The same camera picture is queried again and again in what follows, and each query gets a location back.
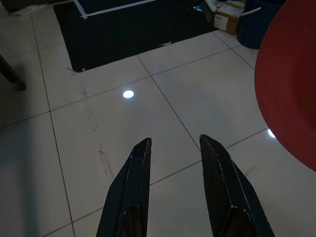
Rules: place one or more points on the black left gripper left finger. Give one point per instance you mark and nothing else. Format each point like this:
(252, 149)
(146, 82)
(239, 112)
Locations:
(130, 197)

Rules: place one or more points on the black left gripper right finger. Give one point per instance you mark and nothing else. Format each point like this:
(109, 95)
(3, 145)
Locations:
(227, 197)

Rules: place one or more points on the pink plate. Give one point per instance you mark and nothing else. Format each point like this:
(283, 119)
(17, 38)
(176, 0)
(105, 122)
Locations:
(288, 86)

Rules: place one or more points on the black floor mat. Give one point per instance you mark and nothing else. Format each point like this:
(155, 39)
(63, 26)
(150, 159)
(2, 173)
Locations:
(135, 34)

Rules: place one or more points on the dark furniture leg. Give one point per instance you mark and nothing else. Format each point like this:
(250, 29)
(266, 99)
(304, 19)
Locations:
(12, 74)

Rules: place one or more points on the blue plastic bin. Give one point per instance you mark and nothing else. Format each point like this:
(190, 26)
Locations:
(256, 28)

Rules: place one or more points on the labelled cardboard box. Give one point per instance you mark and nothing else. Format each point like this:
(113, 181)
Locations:
(225, 19)

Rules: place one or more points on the white floor tape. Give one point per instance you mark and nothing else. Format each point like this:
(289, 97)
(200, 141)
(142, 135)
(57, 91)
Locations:
(111, 9)

